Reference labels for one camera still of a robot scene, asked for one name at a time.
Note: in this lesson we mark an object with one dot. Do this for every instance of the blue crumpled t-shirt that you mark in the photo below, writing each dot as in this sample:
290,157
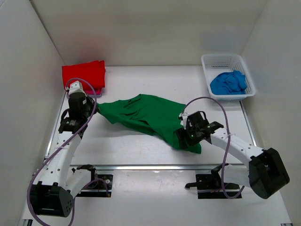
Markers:
229,83

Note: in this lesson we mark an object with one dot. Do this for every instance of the red folded t-shirt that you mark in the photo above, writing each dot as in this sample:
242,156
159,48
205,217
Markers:
92,72

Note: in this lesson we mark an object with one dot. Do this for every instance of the aluminium table rail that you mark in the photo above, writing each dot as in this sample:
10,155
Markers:
116,147

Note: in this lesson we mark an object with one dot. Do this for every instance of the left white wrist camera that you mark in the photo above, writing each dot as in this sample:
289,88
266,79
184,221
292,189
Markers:
75,87

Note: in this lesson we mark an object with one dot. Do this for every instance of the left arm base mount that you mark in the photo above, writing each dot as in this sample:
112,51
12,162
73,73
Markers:
89,183

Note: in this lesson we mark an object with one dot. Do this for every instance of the green t-shirt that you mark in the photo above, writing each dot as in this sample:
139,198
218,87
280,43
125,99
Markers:
148,114

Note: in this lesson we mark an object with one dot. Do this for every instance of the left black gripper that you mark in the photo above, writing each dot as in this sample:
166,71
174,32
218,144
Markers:
91,100

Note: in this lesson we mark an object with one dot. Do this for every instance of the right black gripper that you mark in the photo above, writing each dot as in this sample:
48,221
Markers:
181,133

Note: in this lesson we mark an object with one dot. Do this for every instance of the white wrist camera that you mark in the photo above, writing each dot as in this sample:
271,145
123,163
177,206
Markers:
75,87
183,119

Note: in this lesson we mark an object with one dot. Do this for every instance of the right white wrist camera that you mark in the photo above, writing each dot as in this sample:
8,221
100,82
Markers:
183,119

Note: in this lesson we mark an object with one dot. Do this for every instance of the white plastic basket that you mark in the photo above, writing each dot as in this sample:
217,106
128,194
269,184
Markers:
215,64

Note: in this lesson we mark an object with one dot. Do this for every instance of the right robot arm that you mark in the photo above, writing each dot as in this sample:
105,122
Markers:
264,171

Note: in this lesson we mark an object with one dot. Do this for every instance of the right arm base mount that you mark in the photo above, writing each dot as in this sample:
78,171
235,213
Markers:
208,185

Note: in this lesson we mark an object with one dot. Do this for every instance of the pink folded t-shirt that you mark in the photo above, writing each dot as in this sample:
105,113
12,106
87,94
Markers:
94,91

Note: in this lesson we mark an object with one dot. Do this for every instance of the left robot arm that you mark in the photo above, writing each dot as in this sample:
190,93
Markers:
53,192

